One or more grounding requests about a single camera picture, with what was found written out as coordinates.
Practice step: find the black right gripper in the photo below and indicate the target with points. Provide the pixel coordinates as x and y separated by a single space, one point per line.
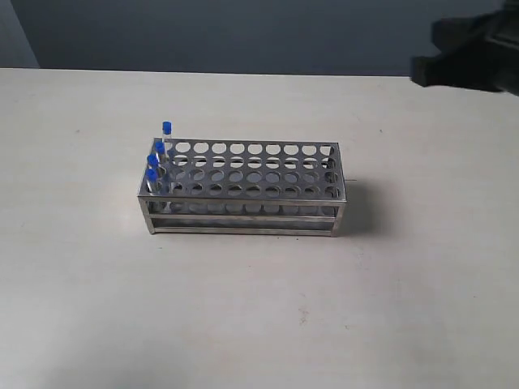
492 68

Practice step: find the blue-capped tube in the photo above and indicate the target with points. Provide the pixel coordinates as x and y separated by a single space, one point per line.
153 182
163 166
153 163
167 140

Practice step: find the stainless steel test tube rack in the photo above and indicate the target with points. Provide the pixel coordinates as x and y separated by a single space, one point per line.
248 187

